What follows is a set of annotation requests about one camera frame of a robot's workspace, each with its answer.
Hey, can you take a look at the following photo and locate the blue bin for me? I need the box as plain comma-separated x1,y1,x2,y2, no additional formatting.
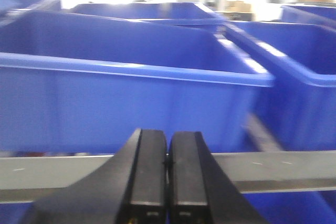
1,10,274,153
70,2,226,25
223,21,335,151

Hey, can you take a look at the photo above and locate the blue bin front centre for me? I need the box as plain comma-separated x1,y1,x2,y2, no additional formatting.
1,10,274,153

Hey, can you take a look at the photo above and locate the steel shelf rail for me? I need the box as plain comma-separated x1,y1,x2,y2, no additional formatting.
1,151,335,203

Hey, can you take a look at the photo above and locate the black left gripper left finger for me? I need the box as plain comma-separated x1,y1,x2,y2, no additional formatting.
22,129,166,223

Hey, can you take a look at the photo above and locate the blue bin rear centre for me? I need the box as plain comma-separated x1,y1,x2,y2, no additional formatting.
70,2,226,25

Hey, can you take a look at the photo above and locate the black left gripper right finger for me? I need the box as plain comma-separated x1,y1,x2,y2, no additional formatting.
168,131,268,223

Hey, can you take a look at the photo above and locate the blue bin right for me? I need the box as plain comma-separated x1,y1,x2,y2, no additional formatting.
223,21,335,151

